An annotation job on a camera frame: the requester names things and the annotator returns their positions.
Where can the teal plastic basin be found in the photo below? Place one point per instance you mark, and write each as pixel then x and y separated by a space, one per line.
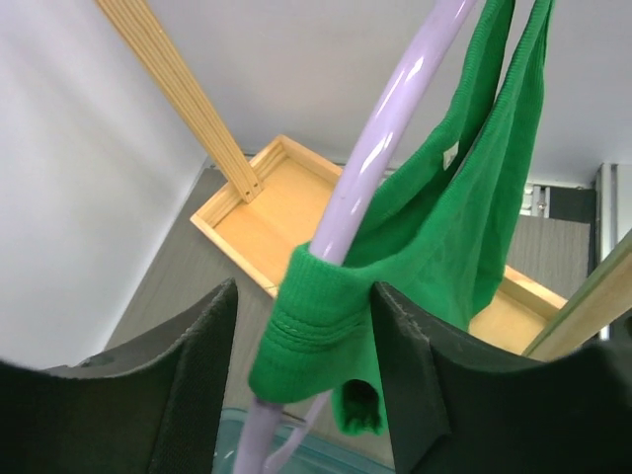
pixel 315 455

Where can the wooden clothes rack stand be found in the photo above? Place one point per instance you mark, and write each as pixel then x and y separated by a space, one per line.
pixel 275 201

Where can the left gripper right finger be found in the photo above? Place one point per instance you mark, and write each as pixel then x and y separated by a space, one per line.
pixel 456 404

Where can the green tank top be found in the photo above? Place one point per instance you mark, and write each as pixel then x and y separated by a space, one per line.
pixel 438 230

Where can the lilac plastic clothes hanger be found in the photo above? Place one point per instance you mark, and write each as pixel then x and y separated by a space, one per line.
pixel 347 207

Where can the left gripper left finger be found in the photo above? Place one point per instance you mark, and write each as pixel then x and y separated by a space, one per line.
pixel 150 405

